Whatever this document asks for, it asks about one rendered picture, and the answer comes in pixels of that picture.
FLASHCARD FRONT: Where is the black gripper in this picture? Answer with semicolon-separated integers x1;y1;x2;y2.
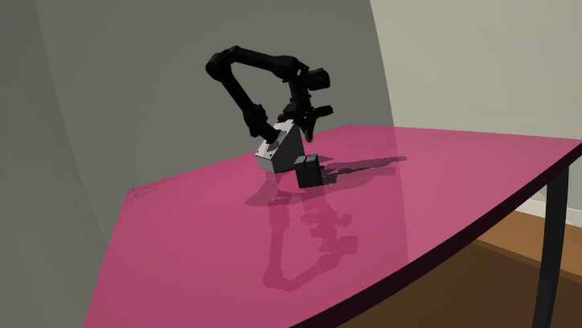
277;92;333;139

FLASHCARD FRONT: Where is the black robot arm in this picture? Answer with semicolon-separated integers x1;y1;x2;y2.
205;46;330;144

